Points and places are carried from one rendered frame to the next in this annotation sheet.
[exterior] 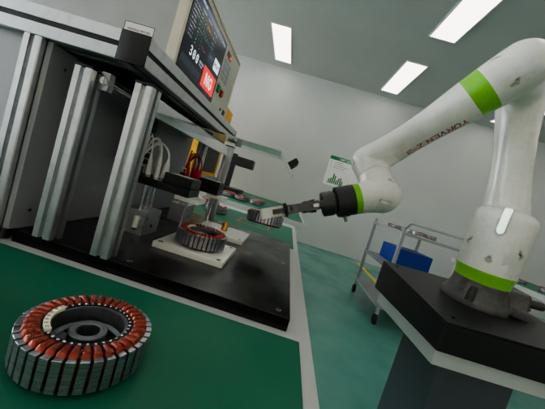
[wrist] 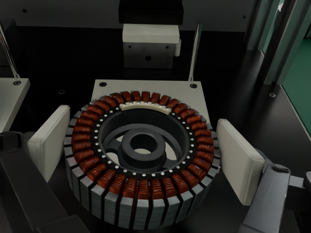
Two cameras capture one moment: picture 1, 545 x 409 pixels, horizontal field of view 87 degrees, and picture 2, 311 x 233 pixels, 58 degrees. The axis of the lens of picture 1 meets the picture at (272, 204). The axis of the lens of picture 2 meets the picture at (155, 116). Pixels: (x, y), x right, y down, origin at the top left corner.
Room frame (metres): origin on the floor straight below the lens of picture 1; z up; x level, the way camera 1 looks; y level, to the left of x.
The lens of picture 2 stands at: (0.87, -0.12, 1.02)
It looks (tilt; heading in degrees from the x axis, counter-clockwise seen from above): 44 degrees down; 84
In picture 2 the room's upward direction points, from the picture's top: 3 degrees clockwise
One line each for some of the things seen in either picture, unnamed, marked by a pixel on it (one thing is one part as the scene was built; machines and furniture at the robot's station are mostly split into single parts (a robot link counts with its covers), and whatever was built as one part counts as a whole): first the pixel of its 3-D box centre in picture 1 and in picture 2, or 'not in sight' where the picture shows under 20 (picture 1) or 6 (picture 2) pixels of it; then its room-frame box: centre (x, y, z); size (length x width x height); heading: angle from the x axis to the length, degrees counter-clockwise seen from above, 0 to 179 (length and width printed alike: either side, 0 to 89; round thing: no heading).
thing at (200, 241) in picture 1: (201, 236); not in sight; (0.64, 0.13, 0.80); 0.11 x 0.11 x 0.04
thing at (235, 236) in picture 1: (223, 231); (148, 119); (0.89, 0.12, 0.78); 0.15 x 0.15 x 0.01; 88
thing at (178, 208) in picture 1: (181, 211); (148, 45); (0.89, 0.27, 0.80); 0.07 x 0.05 x 0.06; 178
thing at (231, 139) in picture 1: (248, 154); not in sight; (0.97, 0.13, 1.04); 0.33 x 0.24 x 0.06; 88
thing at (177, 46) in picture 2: not in sight; (176, 48); (0.93, 0.25, 0.80); 0.01 x 0.01 x 0.03; 88
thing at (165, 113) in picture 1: (203, 137); not in sight; (0.77, 0.23, 1.03); 0.62 x 0.01 x 0.03; 178
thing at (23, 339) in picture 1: (86, 337); not in sight; (0.26, 0.13, 0.77); 0.11 x 0.11 x 0.04
